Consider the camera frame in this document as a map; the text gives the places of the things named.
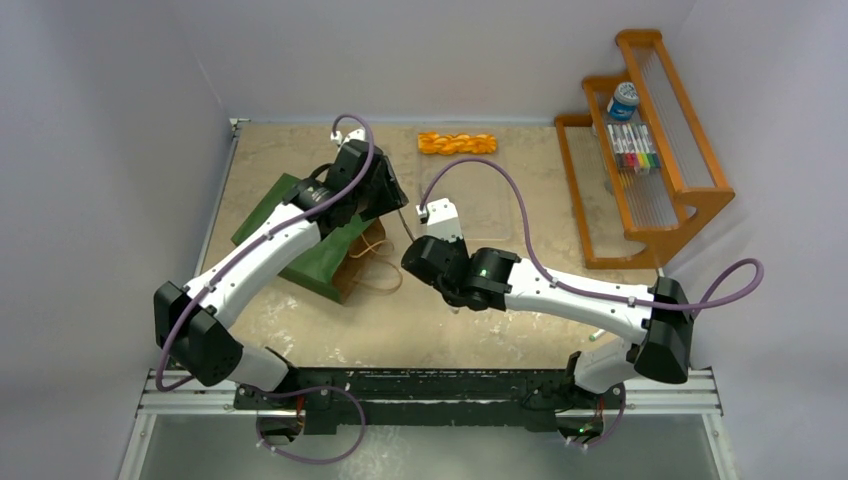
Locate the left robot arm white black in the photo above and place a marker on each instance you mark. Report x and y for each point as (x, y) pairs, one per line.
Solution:
(192, 320)

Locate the metal tongs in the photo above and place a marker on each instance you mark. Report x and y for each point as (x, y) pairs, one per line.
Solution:
(406, 227)

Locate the orange braided fake bread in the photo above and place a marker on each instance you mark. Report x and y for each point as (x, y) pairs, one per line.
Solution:
(433, 143)

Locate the green capped white marker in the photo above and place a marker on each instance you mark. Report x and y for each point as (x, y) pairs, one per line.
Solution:
(596, 335)

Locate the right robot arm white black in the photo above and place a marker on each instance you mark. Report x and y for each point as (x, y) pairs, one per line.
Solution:
(652, 338)

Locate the blue white jar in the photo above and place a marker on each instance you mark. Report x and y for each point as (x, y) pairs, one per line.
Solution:
(624, 101)

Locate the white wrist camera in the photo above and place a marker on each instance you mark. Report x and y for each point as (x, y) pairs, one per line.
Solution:
(339, 139)
(440, 219)

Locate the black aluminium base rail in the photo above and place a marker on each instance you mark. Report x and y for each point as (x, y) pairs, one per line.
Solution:
(318, 400)

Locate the green brown paper bag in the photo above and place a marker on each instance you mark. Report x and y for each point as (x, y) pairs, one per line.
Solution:
(335, 267)

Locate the set of coloured markers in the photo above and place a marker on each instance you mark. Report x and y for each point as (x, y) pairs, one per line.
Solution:
(633, 148)

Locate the clear plastic tray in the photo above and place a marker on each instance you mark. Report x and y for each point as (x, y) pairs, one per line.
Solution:
(481, 195)

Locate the orange wooden rack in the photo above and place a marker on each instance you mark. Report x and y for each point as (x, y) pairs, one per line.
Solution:
(661, 212)

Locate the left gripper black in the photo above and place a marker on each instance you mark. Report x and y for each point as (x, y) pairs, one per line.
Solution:
(392, 197)

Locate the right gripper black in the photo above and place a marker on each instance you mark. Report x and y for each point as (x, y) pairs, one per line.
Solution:
(416, 263)

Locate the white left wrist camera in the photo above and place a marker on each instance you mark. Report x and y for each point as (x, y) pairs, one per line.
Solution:
(339, 139)

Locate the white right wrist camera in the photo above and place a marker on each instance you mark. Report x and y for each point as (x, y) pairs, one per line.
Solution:
(440, 219)

